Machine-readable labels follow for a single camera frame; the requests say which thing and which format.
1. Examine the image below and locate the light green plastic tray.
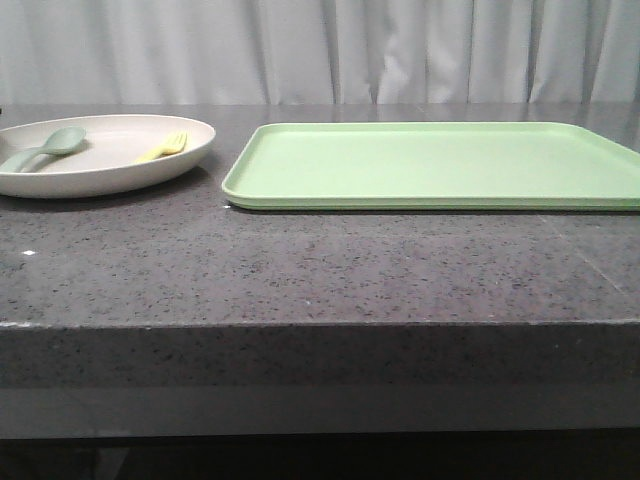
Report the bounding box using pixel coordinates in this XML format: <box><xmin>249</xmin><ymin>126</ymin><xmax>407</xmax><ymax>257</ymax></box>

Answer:
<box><xmin>222</xmin><ymin>122</ymin><xmax>639</xmax><ymax>211</ymax></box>

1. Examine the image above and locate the beige round plate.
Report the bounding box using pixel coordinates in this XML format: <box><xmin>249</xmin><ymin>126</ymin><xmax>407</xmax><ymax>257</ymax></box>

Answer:
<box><xmin>1</xmin><ymin>114</ymin><xmax>216</xmax><ymax>199</ymax></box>

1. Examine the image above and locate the grey pleated curtain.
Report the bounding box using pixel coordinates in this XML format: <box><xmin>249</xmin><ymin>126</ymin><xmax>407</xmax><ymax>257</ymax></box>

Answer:
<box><xmin>1</xmin><ymin>1</ymin><xmax>639</xmax><ymax>105</ymax></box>

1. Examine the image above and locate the sage green plastic spoon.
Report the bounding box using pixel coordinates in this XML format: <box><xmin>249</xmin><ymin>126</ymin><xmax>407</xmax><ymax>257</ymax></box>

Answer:
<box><xmin>1</xmin><ymin>127</ymin><xmax>86</xmax><ymax>173</ymax></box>

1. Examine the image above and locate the yellow plastic fork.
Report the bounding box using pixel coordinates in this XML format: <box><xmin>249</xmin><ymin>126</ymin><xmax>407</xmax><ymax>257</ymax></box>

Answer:
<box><xmin>135</xmin><ymin>131</ymin><xmax>188</xmax><ymax>163</ymax></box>

